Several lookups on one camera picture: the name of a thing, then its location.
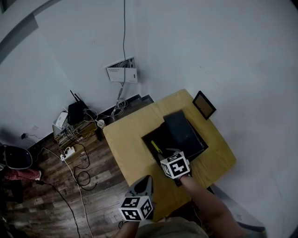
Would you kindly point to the black box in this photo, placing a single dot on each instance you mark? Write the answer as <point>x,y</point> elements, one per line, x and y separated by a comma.
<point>151,139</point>

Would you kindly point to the wooden crate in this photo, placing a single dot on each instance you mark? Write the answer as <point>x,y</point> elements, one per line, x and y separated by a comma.
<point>76,137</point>

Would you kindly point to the white power strip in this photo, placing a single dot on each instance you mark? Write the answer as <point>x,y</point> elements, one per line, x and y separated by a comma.
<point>68,153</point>

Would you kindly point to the white network device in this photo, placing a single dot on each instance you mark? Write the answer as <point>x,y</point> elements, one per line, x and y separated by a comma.
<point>61,120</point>

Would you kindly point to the person's right forearm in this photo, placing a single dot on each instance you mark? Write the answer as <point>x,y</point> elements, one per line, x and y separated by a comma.
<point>209,209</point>

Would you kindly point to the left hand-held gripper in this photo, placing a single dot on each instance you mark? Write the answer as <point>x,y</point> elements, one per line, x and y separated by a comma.
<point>136,209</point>

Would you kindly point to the person's beige clothing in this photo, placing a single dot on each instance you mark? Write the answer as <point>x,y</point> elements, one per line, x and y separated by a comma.
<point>172,229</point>

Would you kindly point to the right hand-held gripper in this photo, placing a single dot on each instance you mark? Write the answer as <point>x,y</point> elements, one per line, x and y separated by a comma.
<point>177,166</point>

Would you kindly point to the person's left forearm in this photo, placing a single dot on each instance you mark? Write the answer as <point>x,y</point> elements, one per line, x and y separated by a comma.
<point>128,230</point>

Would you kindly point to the white paper cup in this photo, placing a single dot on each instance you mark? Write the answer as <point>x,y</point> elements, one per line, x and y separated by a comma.
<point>100,123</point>

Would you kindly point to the black wall plug adapter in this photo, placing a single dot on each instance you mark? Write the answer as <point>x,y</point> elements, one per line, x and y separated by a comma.
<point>23,136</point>

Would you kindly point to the small black framed display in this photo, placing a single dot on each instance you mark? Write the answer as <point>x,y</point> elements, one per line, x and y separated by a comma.
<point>204,105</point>

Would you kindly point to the black and white chair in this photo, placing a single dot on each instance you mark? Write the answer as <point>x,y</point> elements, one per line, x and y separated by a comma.
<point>18,158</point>

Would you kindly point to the red chequered cloth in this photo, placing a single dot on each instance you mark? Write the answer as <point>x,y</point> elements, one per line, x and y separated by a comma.
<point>22,174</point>

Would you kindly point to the black box lid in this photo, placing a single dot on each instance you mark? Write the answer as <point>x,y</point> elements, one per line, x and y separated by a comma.
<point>182,134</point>

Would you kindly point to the white wall network panel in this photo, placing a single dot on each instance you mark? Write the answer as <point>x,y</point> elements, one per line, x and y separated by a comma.
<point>122,72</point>

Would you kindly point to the black router with antennas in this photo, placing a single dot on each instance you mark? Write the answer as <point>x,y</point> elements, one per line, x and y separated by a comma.
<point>75,114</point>

